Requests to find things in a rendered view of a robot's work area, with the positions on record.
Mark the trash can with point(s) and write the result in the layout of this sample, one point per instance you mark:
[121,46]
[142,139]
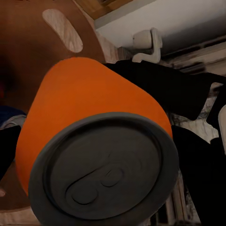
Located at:
[29,48]

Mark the wood fireplace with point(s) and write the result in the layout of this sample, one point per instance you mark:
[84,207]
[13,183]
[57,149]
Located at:
[207,57]

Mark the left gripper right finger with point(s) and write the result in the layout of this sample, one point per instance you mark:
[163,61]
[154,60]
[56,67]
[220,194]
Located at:
[203,168]

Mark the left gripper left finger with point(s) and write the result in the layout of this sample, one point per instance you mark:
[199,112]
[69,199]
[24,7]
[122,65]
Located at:
[8,142]

